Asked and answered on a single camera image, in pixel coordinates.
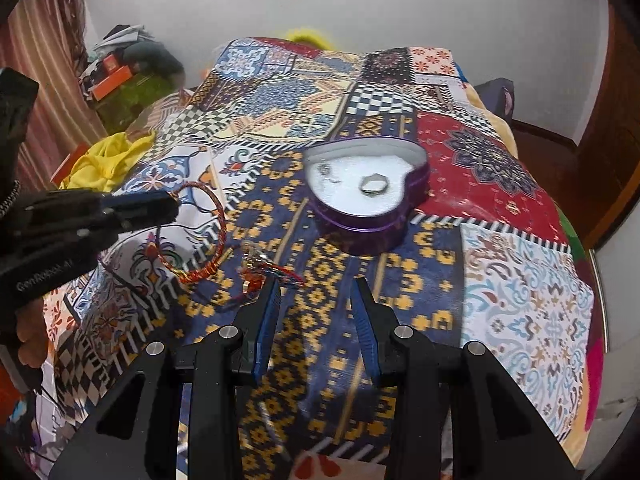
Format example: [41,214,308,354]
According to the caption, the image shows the dark wooden door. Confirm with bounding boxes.
[513,8,639,249]

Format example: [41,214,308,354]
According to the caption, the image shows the person's hand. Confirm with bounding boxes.
[16,298,49,368]

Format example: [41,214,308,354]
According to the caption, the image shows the yellow cloth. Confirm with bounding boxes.
[58,132,155,193]

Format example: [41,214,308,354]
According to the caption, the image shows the red string beaded bracelet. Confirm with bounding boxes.
[219,242,306,309]

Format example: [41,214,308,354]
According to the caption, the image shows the red gold braided bracelet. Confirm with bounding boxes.
[154,180,228,285]

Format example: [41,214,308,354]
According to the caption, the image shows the striped brown curtain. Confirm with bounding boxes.
[1,0,107,191]

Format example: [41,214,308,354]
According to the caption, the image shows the pile of clothes and boxes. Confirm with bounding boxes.
[79,24,186,134]

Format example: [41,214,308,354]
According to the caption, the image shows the orange box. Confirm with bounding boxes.
[90,66,134,101]

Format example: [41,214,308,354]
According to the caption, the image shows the purple heart-shaped tin box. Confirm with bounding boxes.
[303,136,431,256]

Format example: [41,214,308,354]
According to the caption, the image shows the striped patterned blanket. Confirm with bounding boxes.
[125,88,193,142]

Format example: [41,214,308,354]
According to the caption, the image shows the small silver earring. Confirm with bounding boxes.
[317,162,341,184]

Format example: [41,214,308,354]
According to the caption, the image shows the dark bag behind bed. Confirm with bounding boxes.
[474,78,515,124]

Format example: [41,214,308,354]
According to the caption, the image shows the silver ring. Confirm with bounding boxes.
[358,172,391,198]

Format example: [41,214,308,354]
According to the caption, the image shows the colourful patchwork bed cover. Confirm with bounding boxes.
[38,38,594,479]

